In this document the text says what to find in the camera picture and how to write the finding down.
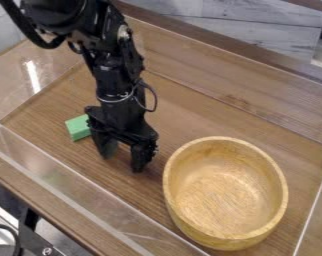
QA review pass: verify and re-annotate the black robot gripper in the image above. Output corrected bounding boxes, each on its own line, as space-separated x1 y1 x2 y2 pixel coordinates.
85 89 159 173

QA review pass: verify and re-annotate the green rectangular block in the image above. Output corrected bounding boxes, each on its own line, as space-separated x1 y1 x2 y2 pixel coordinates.
65 114 91 141

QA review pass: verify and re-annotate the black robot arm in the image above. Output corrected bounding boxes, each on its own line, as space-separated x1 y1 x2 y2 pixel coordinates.
21 0 159 172

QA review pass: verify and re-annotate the brown wooden bowl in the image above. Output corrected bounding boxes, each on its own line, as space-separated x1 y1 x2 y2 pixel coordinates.
163 136 288 251

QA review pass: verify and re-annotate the black table leg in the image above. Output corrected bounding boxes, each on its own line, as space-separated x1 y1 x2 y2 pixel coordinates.
23 208 40 231

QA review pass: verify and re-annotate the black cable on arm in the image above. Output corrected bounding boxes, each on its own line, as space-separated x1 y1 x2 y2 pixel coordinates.
132 79 160 113

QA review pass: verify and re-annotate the clear acrylic tray wall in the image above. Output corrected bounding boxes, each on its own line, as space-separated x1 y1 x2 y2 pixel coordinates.
0 124 210 256

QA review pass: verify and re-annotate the black cable lower left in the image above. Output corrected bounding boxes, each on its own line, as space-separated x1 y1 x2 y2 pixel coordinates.
0 222 23 256

